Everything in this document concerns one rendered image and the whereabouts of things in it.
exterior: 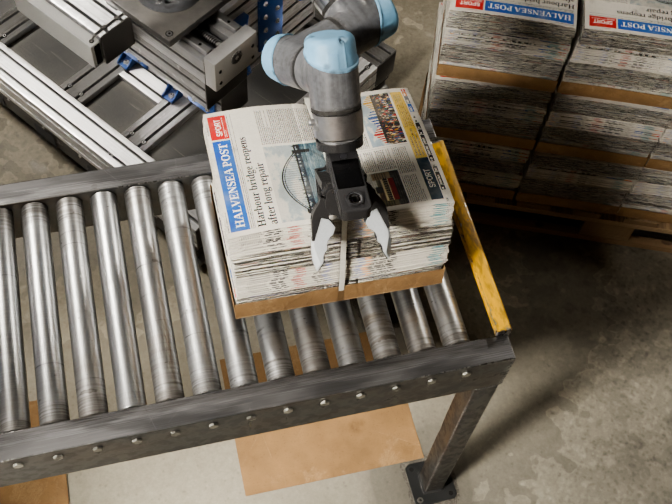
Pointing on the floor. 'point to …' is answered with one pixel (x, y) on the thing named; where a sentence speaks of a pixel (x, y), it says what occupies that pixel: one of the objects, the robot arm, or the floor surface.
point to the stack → (559, 109)
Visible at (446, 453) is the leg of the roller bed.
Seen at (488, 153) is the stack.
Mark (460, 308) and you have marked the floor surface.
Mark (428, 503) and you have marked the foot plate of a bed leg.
